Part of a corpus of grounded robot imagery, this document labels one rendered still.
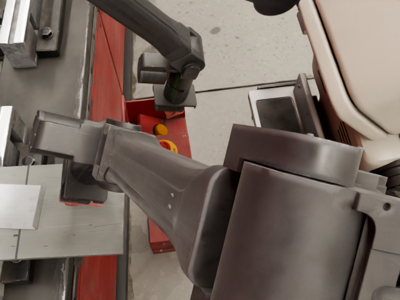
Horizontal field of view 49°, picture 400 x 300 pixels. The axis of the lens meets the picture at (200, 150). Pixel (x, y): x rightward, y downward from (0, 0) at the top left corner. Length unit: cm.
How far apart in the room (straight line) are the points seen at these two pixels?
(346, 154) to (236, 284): 7
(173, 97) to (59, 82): 30
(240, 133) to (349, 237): 7
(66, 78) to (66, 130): 59
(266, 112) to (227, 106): 125
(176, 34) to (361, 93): 42
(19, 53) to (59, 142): 61
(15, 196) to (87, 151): 33
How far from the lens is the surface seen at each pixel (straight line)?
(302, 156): 18
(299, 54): 234
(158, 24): 83
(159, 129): 119
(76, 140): 57
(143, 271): 181
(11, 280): 94
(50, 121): 59
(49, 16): 125
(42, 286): 95
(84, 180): 67
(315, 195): 17
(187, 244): 23
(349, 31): 60
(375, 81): 56
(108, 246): 80
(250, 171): 18
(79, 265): 103
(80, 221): 83
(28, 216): 86
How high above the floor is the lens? 176
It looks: 63 degrees down
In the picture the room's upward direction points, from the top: straight up
